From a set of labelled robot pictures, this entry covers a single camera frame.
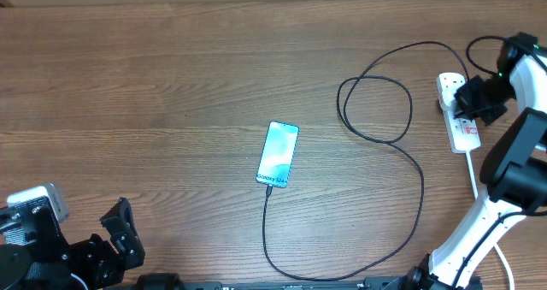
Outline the black USB charging cable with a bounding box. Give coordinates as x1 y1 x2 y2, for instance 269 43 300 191
262 40 472 281

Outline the blue Samsung Galaxy smartphone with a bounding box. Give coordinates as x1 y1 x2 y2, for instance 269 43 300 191
256 121 300 188

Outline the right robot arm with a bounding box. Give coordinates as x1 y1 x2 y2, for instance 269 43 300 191
380 33 546 289

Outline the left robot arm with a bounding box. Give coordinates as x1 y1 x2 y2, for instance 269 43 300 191
1 196 145 289

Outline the white charger plug adapter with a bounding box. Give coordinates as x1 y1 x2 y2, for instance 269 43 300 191
438 86 458 112

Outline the white power extension strip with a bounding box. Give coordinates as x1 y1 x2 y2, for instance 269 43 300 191
436 72 481 153

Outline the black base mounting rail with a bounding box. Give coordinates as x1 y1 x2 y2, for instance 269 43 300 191
108 276 422 290

